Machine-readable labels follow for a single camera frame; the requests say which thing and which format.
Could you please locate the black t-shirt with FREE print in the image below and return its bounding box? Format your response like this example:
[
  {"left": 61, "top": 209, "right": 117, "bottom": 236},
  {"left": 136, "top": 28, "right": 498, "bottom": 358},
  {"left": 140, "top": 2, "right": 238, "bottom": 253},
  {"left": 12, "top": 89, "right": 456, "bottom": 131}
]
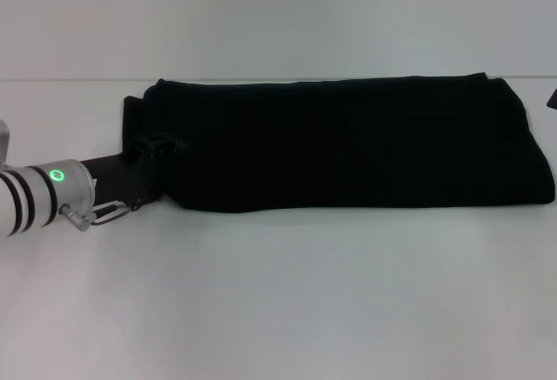
[{"left": 121, "top": 73, "right": 556, "bottom": 216}]

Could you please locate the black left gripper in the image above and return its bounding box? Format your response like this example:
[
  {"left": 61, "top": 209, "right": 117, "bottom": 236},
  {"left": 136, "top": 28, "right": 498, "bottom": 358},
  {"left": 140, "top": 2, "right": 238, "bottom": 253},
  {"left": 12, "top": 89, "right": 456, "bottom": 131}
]
[{"left": 80, "top": 133, "right": 190, "bottom": 210}]

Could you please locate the black cable with silver plug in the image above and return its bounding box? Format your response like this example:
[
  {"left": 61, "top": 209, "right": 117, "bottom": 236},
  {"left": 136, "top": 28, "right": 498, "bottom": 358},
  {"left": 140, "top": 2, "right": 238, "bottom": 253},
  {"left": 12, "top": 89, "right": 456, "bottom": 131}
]
[{"left": 58, "top": 199, "right": 132, "bottom": 234}]

